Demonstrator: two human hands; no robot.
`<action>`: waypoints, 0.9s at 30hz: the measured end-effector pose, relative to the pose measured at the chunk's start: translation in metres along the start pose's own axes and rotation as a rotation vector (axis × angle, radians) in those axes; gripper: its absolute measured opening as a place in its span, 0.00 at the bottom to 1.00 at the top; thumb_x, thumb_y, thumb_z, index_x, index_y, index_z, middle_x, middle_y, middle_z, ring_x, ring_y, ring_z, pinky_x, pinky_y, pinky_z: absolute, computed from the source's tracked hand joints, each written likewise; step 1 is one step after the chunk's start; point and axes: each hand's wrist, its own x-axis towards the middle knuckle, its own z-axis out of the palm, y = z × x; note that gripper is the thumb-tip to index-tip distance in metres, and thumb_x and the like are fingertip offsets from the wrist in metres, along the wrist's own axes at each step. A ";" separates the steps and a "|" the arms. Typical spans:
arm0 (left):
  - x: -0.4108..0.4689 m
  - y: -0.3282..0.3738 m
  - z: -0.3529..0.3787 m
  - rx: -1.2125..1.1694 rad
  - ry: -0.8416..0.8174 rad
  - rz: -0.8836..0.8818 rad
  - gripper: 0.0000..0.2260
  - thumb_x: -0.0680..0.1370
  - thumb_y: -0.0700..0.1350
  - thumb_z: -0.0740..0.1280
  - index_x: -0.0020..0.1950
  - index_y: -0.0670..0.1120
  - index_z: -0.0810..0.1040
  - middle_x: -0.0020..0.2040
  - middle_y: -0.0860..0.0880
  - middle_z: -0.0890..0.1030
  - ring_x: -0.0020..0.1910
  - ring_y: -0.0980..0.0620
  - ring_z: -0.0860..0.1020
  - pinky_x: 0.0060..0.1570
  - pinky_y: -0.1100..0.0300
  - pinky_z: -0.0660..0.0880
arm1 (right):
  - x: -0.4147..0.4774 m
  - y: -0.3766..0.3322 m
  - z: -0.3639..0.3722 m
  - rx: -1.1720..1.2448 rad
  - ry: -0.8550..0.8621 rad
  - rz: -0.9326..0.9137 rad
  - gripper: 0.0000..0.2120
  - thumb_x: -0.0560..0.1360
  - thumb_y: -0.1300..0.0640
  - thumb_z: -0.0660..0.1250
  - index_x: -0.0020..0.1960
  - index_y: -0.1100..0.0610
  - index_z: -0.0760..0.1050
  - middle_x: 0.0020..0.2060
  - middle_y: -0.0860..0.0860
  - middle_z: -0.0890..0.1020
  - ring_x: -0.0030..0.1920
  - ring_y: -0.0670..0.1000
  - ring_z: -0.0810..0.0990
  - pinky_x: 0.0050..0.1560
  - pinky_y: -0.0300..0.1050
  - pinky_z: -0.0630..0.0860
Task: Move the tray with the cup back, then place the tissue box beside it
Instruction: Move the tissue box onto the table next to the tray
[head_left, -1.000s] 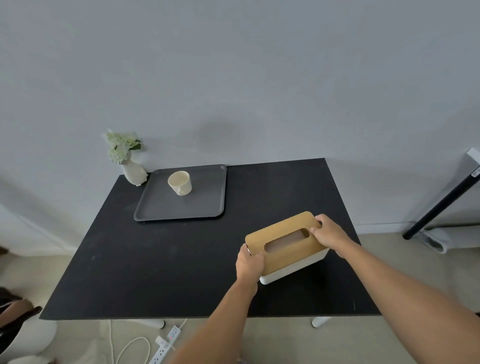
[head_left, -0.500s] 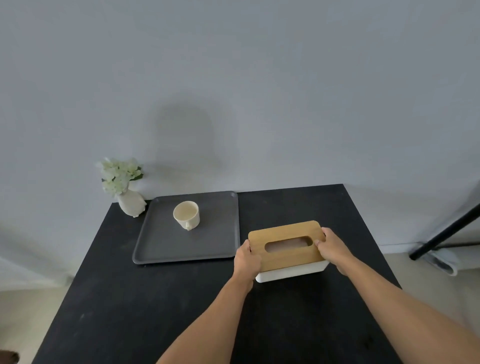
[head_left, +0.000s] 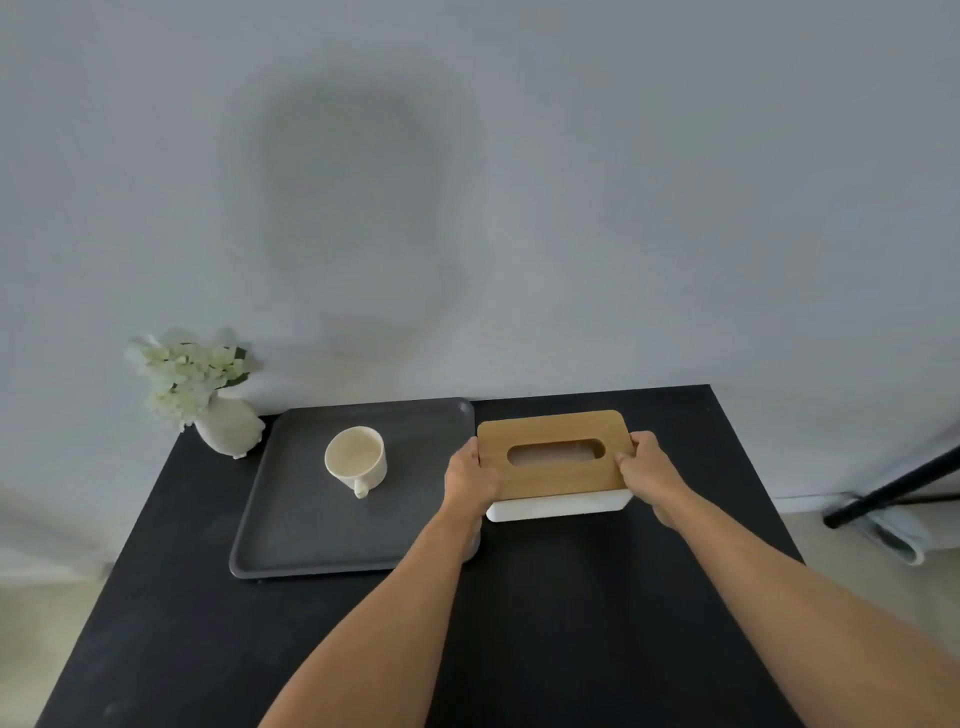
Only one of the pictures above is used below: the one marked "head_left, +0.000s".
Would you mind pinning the person's left hand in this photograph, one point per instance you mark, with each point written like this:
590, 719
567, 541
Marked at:
469, 480

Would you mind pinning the person's right hand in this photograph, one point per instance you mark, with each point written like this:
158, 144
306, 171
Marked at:
656, 469

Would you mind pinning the person's left thumb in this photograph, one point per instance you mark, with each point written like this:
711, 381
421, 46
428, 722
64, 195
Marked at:
469, 450

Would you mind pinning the person's right thumb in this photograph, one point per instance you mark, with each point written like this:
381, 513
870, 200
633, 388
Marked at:
624, 460

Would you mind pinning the white tissue box wooden lid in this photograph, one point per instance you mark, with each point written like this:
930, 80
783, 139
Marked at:
553, 463

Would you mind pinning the person's left forearm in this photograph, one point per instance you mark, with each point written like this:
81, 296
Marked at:
382, 622

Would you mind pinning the person's right forearm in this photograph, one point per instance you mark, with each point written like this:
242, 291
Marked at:
795, 607

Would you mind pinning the cream ceramic cup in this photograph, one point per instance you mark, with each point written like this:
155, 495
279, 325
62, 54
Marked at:
355, 459

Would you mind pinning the dark grey rectangular tray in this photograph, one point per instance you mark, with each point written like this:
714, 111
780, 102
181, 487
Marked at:
352, 491

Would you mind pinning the white vase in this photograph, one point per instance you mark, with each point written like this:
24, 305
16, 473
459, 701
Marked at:
229, 429

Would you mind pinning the black metal stand leg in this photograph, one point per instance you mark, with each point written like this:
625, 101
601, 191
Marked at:
896, 487

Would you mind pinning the white artificial flowers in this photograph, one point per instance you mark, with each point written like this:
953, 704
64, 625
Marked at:
187, 375

